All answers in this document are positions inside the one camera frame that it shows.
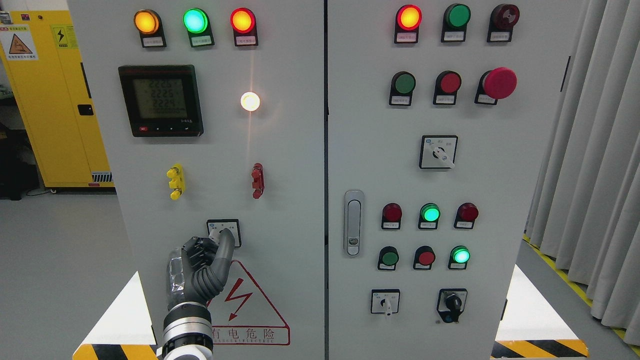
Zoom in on dark red indicator light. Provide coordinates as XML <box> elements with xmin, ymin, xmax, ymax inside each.
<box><xmin>454</xmin><ymin>202</ymin><xmax>479</xmax><ymax>230</ymax></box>
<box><xmin>381</xmin><ymin>202</ymin><xmax>403</xmax><ymax>230</ymax></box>

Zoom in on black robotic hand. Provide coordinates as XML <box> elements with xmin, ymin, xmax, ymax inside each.
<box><xmin>167</xmin><ymin>228</ymin><xmax>235</xmax><ymax>310</ymax></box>

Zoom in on dark red indicator light left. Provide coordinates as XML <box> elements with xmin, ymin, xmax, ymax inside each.
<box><xmin>381</xmin><ymin>202</ymin><xmax>403</xmax><ymax>230</ymax></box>

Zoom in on red push button lower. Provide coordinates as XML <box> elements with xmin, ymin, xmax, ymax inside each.
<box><xmin>413</xmin><ymin>245</ymin><xmax>436</xmax><ymax>271</ymax></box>

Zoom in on black knob selector switch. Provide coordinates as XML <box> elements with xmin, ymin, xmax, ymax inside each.
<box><xmin>436</xmin><ymin>288</ymin><xmax>468</xmax><ymax>324</ymax></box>

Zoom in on green push button upper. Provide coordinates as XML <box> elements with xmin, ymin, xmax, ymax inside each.
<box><xmin>388</xmin><ymin>71</ymin><xmax>416</xmax><ymax>107</ymax></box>

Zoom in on yellow safety storage cabinet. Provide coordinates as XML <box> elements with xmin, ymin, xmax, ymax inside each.
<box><xmin>1</xmin><ymin>10</ymin><xmax>114</xmax><ymax>189</ymax></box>

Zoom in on red indicator light top left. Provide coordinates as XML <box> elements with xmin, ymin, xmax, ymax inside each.
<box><xmin>230</xmin><ymin>7</ymin><xmax>259</xmax><ymax>47</ymax></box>

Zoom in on grey electrical control cabinet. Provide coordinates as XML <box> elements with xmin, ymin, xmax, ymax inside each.
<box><xmin>68</xmin><ymin>0</ymin><xmax>588</xmax><ymax>360</ymax></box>

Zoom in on dark red indicator light right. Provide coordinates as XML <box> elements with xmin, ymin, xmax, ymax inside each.
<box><xmin>454</xmin><ymin>202</ymin><xmax>479</xmax><ymax>230</ymax></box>

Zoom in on lower white rotary selector switch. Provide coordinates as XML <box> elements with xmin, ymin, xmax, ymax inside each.
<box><xmin>370</xmin><ymin>288</ymin><xmax>401</xmax><ymax>316</ymax></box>

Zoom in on dark green indicator light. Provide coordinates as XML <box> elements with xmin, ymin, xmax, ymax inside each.
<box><xmin>440</xmin><ymin>3</ymin><xmax>471</xmax><ymax>43</ymax></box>

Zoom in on upper right rotary selector switch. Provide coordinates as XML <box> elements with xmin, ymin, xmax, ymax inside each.
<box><xmin>418</xmin><ymin>135</ymin><xmax>458</xmax><ymax>171</ymax></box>

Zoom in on panel rotary selector switch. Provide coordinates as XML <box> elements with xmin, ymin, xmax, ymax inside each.
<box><xmin>206</xmin><ymin>219</ymin><xmax>242</xmax><ymax>249</ymax></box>

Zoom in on grey curtain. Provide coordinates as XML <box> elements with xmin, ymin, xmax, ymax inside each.
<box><xmin>525</xmin><ymin>0</ymin><xmax>640</xmax><ymax>346</ymax></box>

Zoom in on black digital power meter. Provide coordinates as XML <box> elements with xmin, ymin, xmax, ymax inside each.
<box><xmin>118</xmin><ymin>64</ymin><xmax>204</xmax><ymax>137</ymax></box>

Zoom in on silver cabinet door handle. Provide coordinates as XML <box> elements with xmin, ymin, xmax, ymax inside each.
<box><xmin>343</xmin><ymin>189</ymin><xmax>365</xmax><ymax>256</ymax></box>

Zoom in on red emergency stop mushroom button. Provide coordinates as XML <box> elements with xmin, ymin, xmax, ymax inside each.
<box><xmin>474</xmin><ymin>67</ymin><xmax>518</xmax><ymax>106</ymax></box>

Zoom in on small clear indicator lamp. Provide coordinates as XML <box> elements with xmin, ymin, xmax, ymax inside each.
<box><xmin>240</xmin><ymin>91</ymin><xmax>261</xmax><ymax>112</ymax></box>

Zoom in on lit green push button lower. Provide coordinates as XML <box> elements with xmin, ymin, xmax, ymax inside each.
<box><xmin>447</xmin><ymin>245</ymin><xmax>471</xmax><ymax>271</ymax></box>

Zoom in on lit green indicator light middle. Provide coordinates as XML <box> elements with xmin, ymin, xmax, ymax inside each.
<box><xmin>417</xmin><ymin>202</ymin><xmax>441</xmax><ymax>230</ymax></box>

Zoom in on red electric hazard warning sticker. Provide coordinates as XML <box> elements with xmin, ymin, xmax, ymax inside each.
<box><xmin>208</xmin><ymin>260</ymin><xmax>291</xmax><ymax>346</ymax></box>

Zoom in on red indicator light top right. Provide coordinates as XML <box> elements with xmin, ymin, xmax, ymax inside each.
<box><xmin>393</xmin><ymin>4</ymin><xmax>422</xmax><ymax>44</ymax></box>

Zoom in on green indicator light top left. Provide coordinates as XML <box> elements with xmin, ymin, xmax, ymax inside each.
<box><xmin>182</xmin><ymin>7</ymin><xmax>215</xmax><ymax>48</ymax></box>

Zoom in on red push button upper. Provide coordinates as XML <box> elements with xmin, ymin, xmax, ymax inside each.
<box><xmin>432</xmin><ymin>70</ymin><xmax>462</xmax><ymax>106</ymax></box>

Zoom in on red push button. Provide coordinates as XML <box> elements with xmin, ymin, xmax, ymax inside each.
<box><xmin>413</xmin><ymin>245</ymin><xmax>436</xmax><ymax>271</ymax></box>
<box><xmin>432</xmin><ymin>70</ymin><xmax>462</xmax><ymax>106</ymax></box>

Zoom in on dark red buzzer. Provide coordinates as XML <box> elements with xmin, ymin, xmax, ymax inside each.
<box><xmin>486</xmin><ymin>3</ymin><xmax>521</xmax><ymax>43</ymax></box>

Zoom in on amber indicator light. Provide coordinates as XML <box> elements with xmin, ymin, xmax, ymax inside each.
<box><xmin>134</xmin><ymin>9</ymin><xmax>167</xmax><ymax>48</ymax></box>

